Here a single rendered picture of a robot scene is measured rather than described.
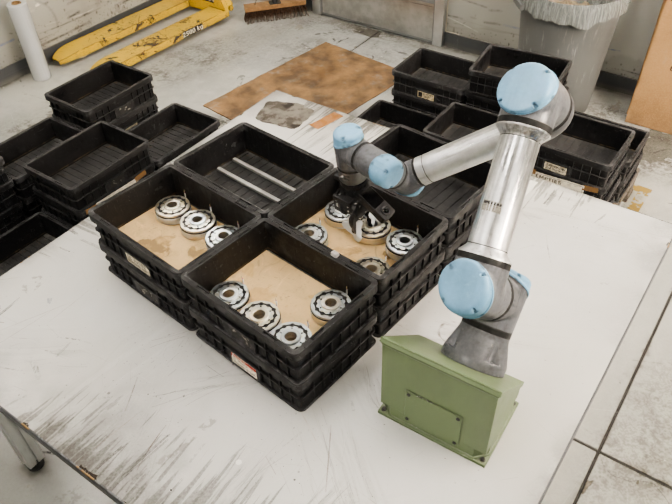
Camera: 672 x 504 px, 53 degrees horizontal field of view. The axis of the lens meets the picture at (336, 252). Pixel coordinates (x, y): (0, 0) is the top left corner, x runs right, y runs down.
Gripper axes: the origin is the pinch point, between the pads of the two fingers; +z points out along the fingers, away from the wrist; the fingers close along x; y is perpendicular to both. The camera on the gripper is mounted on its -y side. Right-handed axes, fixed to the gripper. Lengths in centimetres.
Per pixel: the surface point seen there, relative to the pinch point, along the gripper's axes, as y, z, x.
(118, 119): 164, 39, -18
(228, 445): -12, 6, 66
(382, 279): -19.5, -10.1, 16.4
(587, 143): -9, 54, -129
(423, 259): -19.0, -0.9, -0.7
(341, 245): 3.6, 1.2, 6.5
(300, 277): 3.8, -1.0, 22.9
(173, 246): 40, -3, 36
